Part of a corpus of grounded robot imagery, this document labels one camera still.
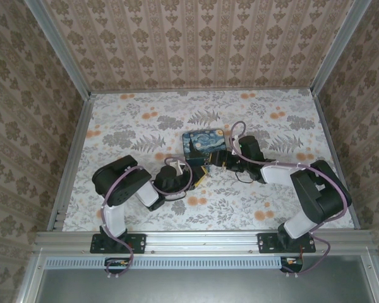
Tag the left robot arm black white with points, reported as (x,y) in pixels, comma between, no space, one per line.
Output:
(113,186)

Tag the floral patterned table cover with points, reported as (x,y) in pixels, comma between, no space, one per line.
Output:
(129,110)

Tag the aluminium frame corner post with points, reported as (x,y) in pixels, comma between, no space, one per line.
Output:
(338,47)
(60,47)

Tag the starry night painted tin box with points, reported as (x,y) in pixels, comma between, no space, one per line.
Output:
(205,142)

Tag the black controller board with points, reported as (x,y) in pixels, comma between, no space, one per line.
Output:
(117,264)
(292,263)

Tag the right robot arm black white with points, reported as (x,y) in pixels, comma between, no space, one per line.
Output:
(322,195)

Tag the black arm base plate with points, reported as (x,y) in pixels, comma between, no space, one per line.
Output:
(139,243)
(265,243)

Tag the aluminium frame side rail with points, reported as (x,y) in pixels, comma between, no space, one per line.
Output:
(72,158)
(324,126)

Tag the small padlock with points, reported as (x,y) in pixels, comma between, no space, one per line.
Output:
(208,166)

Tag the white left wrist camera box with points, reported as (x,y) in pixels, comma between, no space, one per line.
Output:
(179,165)

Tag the grey metal panel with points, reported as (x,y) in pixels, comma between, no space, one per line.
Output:
(202,287)

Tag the aluminium front frame beam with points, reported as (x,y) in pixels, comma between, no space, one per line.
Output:
(202,241)

